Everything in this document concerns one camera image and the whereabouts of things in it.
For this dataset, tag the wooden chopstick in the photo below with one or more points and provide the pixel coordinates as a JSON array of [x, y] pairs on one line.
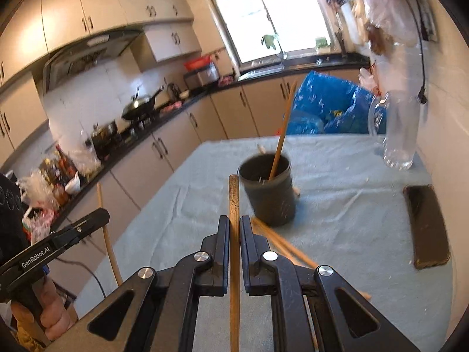
[[289, 250], [234, 198], [110, 249], [283, 135], [265, 233]]

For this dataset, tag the steel sink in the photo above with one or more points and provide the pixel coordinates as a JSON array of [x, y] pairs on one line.
[[260, 72]]

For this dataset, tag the light blue tablecloth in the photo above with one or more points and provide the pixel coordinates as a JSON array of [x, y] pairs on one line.
[[348, 198]]

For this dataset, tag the upper wall cabinets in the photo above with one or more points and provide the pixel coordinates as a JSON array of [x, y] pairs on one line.
[[91, 3]]

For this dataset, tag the lower kitchen cabinets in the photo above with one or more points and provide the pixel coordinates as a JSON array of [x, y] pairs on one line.
[[227, 106]]

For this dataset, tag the dark grey chopstick holder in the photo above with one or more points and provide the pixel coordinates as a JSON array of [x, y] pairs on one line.
[[271, 205]]

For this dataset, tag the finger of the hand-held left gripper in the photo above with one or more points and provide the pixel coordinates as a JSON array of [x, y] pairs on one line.
[[84, 225]]

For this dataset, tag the green cloth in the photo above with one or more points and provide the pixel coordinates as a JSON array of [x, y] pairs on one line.
[[269, 41]]

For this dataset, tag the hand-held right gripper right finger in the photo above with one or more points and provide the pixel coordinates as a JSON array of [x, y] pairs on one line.
[[252, 264]]

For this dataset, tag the range hood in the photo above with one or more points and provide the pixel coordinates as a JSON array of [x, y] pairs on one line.
[[84, 55]]

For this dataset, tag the red plastic basket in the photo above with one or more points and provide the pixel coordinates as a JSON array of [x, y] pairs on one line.
[[198, 63]]

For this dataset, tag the kitchen window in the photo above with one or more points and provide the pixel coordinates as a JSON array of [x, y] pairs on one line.
[[278, 11]]

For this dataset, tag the white bowl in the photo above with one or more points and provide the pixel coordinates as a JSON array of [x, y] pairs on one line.
[[72, 185]]

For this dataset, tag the pink cloth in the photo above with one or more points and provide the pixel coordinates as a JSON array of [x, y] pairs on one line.
[[171, 106]]

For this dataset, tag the dark kettle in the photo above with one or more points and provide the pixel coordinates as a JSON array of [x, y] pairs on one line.
[[174, 91]]

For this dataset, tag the dark brown coaster tile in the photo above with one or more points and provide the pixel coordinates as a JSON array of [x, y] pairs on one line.
[[427, 227]]

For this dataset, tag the green container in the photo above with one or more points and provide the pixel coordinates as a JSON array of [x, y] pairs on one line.
[[321, 43]]

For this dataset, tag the clear white plastic bag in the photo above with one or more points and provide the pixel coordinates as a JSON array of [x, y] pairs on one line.
[[392, 7]]

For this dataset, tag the person's left hand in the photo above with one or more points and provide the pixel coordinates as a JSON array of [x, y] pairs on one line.
[[55, 311]]

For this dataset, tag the steel pot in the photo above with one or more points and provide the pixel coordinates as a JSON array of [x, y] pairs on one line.
[[104, 135]]

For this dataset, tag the steel faucet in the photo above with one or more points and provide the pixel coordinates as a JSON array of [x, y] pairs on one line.
[[282, 53]]

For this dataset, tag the black kitchen countertop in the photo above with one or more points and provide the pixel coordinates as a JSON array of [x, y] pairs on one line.
[[190, 99]]

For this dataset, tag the black wok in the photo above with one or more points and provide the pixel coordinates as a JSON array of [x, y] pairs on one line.
[[137, 108]]

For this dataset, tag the gas stove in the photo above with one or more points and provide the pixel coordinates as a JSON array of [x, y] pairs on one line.
[[143, 121]]

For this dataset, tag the clear glass pitcher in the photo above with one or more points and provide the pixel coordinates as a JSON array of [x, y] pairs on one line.
[[399, 146]]

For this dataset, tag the blue plastic bag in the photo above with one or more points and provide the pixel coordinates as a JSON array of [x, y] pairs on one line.
[[322, 95]]

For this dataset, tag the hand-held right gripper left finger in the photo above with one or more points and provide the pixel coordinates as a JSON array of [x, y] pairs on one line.
[[216, 264]]

